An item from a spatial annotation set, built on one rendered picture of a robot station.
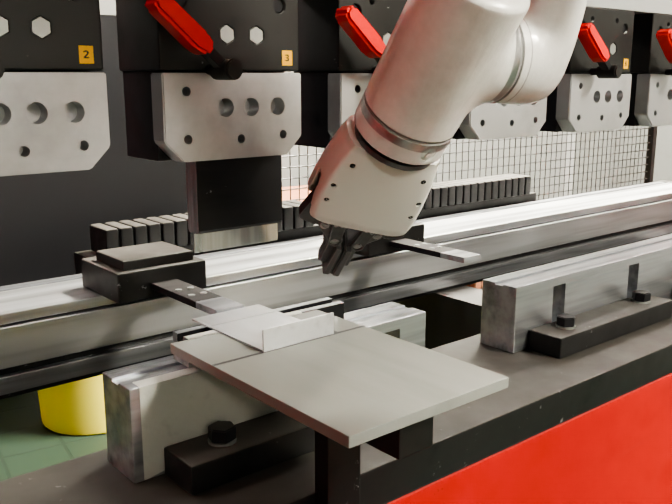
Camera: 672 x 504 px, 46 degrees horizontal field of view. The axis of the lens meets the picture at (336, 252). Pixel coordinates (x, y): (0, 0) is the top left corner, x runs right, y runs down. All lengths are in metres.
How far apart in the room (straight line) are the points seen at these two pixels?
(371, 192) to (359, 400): 0.19
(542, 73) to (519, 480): 0.52
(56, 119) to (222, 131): 0.15
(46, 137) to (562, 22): 0.42
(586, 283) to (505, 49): 0.67
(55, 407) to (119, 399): 2.26
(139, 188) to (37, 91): 0.67
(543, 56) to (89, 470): 0.57
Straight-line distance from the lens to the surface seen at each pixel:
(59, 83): 0.68
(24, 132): 0.67
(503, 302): 1.13
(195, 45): 0.69
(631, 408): 1.19
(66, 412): 3.03
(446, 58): 0.61
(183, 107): 0.73
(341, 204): 0.72
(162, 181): 1.34
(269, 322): 0.83
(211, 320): 0.84
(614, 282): 1.32
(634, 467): 1.25
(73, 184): 1.28
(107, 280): 1.00
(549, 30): 0.68
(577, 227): 1.70
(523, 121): 1.05
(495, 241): 1.49
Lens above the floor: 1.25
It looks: 12 degrees down
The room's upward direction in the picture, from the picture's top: straight up
